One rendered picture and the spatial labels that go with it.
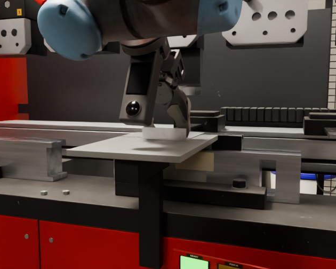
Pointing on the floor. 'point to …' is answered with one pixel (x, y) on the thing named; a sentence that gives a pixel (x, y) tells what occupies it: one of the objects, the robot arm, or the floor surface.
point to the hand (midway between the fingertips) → (168, 134)
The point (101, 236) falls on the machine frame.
